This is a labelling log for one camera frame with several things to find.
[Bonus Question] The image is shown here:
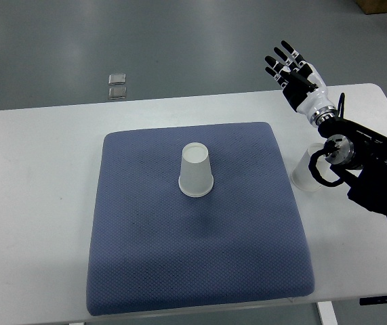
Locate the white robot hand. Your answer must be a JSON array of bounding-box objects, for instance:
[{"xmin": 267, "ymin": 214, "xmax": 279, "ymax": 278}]
[{"xmin": 264, "ymin": 40, "xmax": 338, "ymax": 124}]

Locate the white paper cup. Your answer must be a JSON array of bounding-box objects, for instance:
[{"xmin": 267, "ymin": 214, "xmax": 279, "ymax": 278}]
[
  {"xmin": 291, "ymin": 143, "xmax": 323, "ymax": 192},
  {"xmin": 178, "ymin": 142, "xmax": 213, "ymax": 198}
]

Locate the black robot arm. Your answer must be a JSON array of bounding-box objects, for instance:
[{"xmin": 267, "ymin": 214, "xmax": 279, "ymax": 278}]
[{"xmin": 265, "ymin": 41, "xmax": 387, "ymax": 219}]

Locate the brown cardboard box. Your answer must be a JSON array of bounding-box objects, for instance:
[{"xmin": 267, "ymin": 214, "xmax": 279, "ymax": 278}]
[{"xmin": 355, "ymin": 0, "xmax": 387, "ymax": 15}]

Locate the upper metal floor plate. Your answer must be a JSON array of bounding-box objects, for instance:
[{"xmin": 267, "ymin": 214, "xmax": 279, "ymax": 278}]
[{"xmin": 108, "ymin": 72, "xmax": 126, "ymax": 85}]

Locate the blue mesh cushion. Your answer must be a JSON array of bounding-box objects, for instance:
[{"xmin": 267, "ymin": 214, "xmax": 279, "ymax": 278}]
[{"xmin": 86, "ymin": 122, "xmax": 314, "ymax": 316}]

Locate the white table leg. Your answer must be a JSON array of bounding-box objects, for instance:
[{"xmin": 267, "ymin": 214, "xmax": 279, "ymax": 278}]
[{"xmin": 317, "ymin": 301, "xmax": 338, "ymax": 325}]

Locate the black table control panel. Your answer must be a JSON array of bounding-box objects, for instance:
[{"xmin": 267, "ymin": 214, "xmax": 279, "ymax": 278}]
[{"xmin": 359, "ymin": 295, "xmax": 387, "ymax": 306}]

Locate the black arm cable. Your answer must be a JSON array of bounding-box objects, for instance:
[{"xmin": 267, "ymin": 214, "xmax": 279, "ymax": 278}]
[{"xmin": 308, "ymin": 145, "xmax": 345, "ymax": 188}]

